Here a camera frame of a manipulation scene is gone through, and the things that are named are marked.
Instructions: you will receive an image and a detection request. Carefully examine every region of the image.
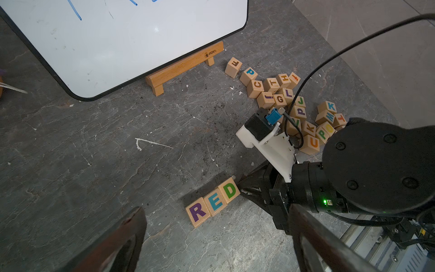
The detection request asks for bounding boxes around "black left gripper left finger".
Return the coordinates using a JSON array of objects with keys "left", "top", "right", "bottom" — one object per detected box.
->
[{"left": 57, "top": 206, "right": 147, "bottom": 272}]

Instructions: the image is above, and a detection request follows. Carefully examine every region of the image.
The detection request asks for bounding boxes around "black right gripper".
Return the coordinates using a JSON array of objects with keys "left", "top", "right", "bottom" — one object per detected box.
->
[{"left": 237, "top": 161, "right": 295, "bottom": 235}]

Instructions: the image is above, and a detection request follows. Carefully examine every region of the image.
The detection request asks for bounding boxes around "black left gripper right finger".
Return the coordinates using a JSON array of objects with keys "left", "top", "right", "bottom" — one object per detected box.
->
[{"left": 288, "top": 204, "right": 377, "bottom": 272}]

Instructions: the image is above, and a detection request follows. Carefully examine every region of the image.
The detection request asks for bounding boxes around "wooden block green D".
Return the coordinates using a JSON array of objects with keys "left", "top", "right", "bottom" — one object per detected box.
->
[{"left": 217, "top": 177, "right": 240, "bottom": 204}]

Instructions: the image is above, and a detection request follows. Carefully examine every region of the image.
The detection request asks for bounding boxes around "wooden block teal E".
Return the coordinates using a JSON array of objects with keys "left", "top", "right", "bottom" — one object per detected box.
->
[{"left": 204, "top": 188, "right": 227, "bottom": 216}]

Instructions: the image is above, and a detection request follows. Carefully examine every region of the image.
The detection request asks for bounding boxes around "wooden block purple R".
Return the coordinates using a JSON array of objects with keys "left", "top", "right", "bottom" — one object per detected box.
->
[{"left": 185, "top": 197, "right": 211, "bottom": 228}]

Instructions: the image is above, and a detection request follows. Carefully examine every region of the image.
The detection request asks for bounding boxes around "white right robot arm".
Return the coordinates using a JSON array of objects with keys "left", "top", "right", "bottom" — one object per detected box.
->
[{"left": 238, "top": 118, "right": 435, "bottom": 232}]

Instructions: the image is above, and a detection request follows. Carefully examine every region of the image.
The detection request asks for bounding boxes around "wooden block letter V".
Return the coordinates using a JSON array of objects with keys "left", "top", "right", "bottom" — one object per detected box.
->
[{"left": 286, "top": 117, "right": 301, "bottom": 136}]

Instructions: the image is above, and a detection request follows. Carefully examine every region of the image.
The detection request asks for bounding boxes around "wooden block letter U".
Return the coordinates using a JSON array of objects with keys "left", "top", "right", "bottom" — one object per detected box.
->
[{"left": 299, "top": 134, "right": 320, "bottom": 155}]

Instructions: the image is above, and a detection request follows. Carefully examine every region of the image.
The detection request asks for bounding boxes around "wooden block letter O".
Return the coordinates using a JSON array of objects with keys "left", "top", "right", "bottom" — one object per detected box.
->
[{"left": 321, "top": 122, "right": 336, "bottom": 136}]

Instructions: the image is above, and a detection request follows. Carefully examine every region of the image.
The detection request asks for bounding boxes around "wooden block letter G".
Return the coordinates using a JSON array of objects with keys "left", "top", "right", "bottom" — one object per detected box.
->
[{"left": 273, "top": 94, "right": 287, "bottom": 109}]

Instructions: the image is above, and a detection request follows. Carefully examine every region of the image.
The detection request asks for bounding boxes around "wooden block letter M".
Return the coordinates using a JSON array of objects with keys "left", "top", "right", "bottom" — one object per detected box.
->
[{"left": 315, "top": 110, "right": 335, "bottom": 125}]

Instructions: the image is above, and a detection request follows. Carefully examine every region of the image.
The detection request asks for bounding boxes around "wooden block letter C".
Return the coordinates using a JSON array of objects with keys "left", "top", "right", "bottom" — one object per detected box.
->
[{"left": 246, "top": 80, "right": 264, "bottom": 99}]

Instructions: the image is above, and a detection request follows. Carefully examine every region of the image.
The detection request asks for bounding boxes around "wooden block red letter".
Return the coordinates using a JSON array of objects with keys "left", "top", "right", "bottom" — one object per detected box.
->
[{"left": 333, "top": 113, "right": 347, "bottom": 131}]

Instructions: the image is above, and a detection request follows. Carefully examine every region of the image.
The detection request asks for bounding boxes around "wooden block letter K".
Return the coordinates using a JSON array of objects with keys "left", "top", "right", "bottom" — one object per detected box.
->
[{"left": 317, "top": 101, "right": 338, "bottom": 114}]

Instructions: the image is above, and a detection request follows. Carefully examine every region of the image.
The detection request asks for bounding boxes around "wooden block letter T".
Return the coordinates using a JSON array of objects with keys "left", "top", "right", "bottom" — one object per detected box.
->
[{"left": 263, "top": 78, "right": 280, "bottom": 94}]

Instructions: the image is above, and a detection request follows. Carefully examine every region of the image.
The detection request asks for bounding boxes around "wooden block letter H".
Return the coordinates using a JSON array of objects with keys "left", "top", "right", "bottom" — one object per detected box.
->
[{"left": 276, "top": 74, "right": 291, "bottom": 88}]

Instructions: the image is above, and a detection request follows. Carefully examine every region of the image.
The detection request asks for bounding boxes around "wooden block letter F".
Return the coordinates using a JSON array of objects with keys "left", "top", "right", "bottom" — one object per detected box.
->
[{"left": 224, "top": 57, "right": 242, "bottom": 79}]

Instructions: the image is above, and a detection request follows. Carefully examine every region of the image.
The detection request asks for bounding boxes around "wooden block brown K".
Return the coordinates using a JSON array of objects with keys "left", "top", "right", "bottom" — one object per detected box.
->
[{"left": 301, "top": 120, "right": 317, "bottom": 137}]

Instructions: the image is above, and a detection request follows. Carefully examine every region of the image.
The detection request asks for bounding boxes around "wooden block green P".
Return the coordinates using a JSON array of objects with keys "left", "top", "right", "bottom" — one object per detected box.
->
[{"left": 316, "top": 126, "right": 330, "bottom": 146}]

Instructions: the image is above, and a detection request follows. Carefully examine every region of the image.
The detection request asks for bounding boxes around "wooden block purple P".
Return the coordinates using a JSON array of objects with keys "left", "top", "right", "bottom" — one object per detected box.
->
[{"left": 290, "top": 105, "right": 307, "bottom": 120}]

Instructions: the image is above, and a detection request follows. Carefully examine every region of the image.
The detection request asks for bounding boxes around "wooden block purple I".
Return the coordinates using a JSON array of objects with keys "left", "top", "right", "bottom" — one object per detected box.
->
[{"left": 257, "top": 91, "right": 275, "bottom": 109}]

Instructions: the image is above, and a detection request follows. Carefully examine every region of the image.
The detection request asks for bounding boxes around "wooden block green J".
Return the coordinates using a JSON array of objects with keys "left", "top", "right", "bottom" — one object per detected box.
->
[{"left": 295, "top": 96, "right": 306, "bottom": 108}]

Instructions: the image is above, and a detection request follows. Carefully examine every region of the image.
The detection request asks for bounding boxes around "wooden block purple L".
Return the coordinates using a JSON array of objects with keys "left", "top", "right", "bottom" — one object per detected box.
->
[{"left": 279, "top": 88, "right": 294, "bottom": 105}]

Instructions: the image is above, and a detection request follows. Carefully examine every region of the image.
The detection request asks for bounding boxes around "wooden block red J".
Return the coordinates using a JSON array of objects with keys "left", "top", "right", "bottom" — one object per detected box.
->
[{"left": 288, "top": 72, "right": 301, "bottom": 90}]

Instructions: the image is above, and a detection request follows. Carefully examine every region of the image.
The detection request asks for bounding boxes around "wooden block blue P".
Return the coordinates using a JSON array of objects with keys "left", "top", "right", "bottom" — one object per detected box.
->
[{"left": 240, "top": 67, "right": 258, "bottom": 87}]

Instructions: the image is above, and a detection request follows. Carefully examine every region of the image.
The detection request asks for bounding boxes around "wooden easel stand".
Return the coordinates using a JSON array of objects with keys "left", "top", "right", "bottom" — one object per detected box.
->
[{"left": 146, "top": 41, "right": 224, "bottom": 96}]

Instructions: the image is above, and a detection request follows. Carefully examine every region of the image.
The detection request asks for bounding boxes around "orange plush toy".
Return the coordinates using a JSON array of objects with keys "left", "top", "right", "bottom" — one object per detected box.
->
[{"left": 0, "top": 69, "right": 28, "bottom": 94}]

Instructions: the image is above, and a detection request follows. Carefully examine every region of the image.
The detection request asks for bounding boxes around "white dry-erase board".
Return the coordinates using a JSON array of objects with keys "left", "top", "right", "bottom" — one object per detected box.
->
[{"left": 1, "top": 1, "right": 249, "bottom": 101}]

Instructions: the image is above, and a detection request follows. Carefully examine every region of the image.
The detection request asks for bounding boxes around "metal base rail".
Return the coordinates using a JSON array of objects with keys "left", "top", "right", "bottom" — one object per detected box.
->
[{"left": 341, "top": 220, "right": 435, "bottom": 272}]

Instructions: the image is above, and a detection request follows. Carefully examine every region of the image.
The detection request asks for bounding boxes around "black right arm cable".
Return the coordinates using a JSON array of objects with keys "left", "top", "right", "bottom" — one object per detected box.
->
[{"left": 281, "top": 12, "right": 435, "bottom": 150}]

